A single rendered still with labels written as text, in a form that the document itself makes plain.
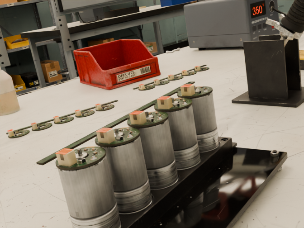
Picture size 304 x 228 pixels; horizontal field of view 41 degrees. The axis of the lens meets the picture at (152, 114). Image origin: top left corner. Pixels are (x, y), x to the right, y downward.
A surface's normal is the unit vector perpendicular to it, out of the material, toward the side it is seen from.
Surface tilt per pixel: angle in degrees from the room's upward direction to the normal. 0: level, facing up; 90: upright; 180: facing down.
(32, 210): 0
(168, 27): 90
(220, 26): 90
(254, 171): 0
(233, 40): 90
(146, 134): 90
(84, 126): 0
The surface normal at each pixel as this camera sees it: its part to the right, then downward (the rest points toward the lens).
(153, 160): -0.06, 0.30
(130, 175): 0.36, 0.21
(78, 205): -0.32, 0.33
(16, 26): 0.61, 0.13
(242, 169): -0.17, -0.94
